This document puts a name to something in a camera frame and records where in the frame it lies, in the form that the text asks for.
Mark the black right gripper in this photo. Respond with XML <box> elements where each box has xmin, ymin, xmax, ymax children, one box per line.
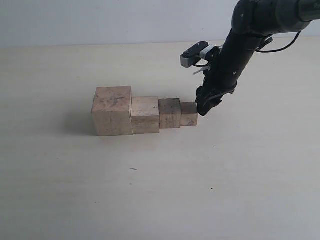
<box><xmin>195</xmin><ymin>69</ymin><xmax>238</xmax><ymax>117</ymax></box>

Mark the smallest wooden cube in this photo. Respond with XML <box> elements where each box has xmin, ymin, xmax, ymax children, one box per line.
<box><xmin>180</xmin><ymin>102</ymin><xmax>198</xmax><ymax>126</ymax></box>

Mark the third largest wooden cube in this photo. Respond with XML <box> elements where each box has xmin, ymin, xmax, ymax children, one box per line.
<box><xmin>158</xmin><ymin>98</ymin><xmax>182</xmax><ymax>129</ymax></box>

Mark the second largest wooden cube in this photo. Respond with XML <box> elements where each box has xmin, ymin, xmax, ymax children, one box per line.
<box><xmin>131</xmin><ymin>96</ymin><xmax>160</xmax><ymax>134</ymax></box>

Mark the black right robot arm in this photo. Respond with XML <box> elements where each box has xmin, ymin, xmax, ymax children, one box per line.
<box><xmin>195</xmin><ymin>0</ymin><xmax>320</xmax><ymax>116</ymax></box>

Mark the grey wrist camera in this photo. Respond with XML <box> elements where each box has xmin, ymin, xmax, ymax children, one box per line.
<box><xmin>180</xmin><ymin>41</ymin><xmax>214</xmax><ymax>68</ymax></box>

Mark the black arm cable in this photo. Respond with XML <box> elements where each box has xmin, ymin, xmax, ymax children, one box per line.
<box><xmin>254</xmin><ymin>31</ymin><xmax>301</xmax><ymax>54</ymax></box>

